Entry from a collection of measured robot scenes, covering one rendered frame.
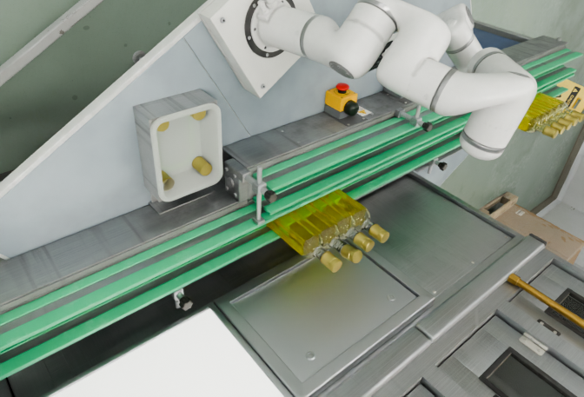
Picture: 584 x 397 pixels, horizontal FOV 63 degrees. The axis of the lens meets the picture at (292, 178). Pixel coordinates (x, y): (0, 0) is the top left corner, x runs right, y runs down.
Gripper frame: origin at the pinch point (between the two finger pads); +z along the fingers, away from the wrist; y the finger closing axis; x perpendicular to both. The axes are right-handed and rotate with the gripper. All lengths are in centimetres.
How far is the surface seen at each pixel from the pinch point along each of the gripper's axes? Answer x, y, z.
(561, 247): 38, -436, 45
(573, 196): -36, -642, 49
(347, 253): 52, 13, 11
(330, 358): 76, 20, 16
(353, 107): 9.1, -2.3, 9.8
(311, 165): 28.1, 15.1, 15.8
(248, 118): 12.3, 24.7, 27.3
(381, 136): 18.7, -8.6, 5.8
